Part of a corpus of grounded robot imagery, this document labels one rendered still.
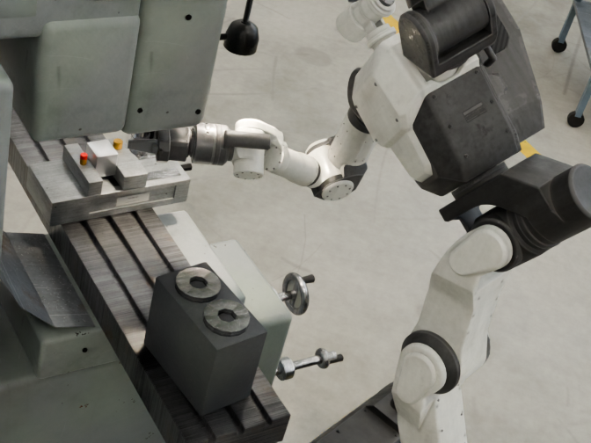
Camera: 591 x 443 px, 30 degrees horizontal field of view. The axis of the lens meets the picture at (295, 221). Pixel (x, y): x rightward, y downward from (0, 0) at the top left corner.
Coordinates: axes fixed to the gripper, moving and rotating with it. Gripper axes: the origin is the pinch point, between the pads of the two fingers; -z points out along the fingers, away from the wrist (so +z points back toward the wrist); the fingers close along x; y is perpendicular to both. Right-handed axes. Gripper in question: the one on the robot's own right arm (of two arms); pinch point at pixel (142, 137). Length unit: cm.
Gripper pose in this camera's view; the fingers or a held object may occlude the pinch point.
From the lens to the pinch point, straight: 235.4
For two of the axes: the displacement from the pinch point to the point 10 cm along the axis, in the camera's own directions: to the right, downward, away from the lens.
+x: 1.2, 6.3, -7.7
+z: 9.7, 0.8, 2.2
